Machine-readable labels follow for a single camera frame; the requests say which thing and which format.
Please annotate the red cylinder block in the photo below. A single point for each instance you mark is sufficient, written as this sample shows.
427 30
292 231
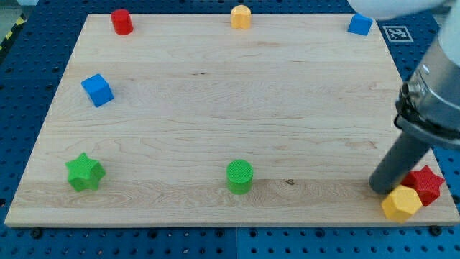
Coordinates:
121 21

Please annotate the red star block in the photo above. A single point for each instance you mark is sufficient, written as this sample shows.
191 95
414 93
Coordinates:
426 183

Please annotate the green cylinder block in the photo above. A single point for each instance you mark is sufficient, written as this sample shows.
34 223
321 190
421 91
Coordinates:
239 175

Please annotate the blue block at top right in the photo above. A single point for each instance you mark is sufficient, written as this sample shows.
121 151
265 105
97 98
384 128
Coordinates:
360 25

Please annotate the yellow hexagon block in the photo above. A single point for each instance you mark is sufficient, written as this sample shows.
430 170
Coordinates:
401 204

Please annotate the white fiducial marker tag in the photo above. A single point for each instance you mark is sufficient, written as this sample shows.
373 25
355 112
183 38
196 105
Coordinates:
397 33

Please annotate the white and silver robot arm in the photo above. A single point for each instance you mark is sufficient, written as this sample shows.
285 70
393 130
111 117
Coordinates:
428 105

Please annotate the blue cube block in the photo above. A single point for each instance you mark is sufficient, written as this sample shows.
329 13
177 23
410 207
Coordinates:
98 90

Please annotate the green star block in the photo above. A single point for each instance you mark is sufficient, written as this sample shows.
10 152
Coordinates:
84 173

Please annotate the light wooden board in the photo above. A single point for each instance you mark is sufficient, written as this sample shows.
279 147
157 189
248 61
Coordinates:
309 105

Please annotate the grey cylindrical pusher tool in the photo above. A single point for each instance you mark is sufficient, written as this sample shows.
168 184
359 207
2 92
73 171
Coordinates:
400 159

